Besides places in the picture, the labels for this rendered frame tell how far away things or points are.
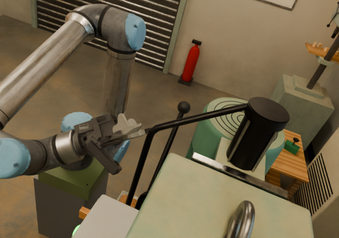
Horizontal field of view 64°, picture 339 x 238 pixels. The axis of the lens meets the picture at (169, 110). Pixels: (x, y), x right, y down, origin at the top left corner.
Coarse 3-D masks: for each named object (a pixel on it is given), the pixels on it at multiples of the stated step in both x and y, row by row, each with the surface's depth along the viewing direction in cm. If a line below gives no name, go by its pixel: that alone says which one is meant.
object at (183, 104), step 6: (180, 102) 71; (186, 102) 71; (180, 108) 70; (186, 108) 70; (180, 114) 71; (174, 132) 70; (168, 138) 71; (168, 144) 70; (168, 150) 70; (162, 156) 70; (162, 162) 70; (156, 168) 70; (156, 174) 69; (150, 186) 69
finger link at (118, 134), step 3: (117, 132) 70; (120, 132) 70; (108, 135) 72; (111, 135) 70; (114, 135) 70; (117, 135) 70; (120, 135) 70; (105, 138) 72; (108, 138) 71; (111, 138) 70; (114, 138) 70; (102, 141) 73; (105, 141) 72; (108, 141) 72
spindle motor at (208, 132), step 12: (204, 108) 57; (216, 108) 56; (204, 120) 54; (216, 120) 53; (228, 120) 54; (240, 120) 55; (204, 132) 53; (216, 132) 51; (228, 132) 51; (192, 144) 59; (204, 144) 54; (216, 144) 51; (276, 144) 51; (276, 156) 52
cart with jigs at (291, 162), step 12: (288, 132) 237; (288, 144) 214; (300, 144) 227; (288, 156) 210; (300, 156) 214; (276, 168) 196; (288, 168) 199; (300, 168) 202; (276, 180) 237; (300, 180) 194; (288, 192) 206
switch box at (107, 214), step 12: (96, 204) 36; (108, 204) 36; (120, 204) 36; (96, 216) 34; (108, 216) 35; (120, 216) 35; (132, 216) 35; (84, 228) 33; (96, 228) 33; (108, 228) 33; (120, 228) 34
